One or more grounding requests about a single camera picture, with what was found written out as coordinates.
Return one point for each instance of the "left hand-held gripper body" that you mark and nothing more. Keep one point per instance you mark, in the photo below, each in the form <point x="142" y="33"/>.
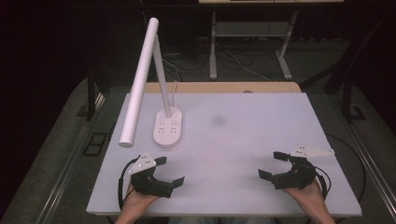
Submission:
<point x="149" y="185"/>

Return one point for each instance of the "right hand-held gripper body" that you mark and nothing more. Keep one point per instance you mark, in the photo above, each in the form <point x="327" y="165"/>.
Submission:
<point x="297" y="175"/>

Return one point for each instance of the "white desk lamp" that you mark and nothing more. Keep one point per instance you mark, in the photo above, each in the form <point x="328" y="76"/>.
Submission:
<point x="140" y="77"/>

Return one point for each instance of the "person's left hand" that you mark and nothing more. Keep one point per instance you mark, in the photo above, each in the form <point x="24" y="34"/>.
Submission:
<point x="135" y="202"/>

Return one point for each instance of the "person's right hand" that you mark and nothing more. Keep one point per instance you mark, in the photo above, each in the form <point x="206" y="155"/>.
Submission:
<point x="311" y="197"/>

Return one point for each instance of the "white foam table mat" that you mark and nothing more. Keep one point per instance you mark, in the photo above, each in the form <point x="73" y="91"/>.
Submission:
<point x="233" y="140"/>

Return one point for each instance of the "black metal stand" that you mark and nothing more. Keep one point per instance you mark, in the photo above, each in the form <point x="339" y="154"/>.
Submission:
<point x="91" y="99"/>
<point x="348" y="96"/>

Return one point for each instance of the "wooden table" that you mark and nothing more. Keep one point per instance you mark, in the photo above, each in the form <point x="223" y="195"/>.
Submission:
<point x="218" y="87"/>

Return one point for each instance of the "grey metal desk frame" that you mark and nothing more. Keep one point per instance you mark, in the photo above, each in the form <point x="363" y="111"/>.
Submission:
<point x="212" y="56"/>

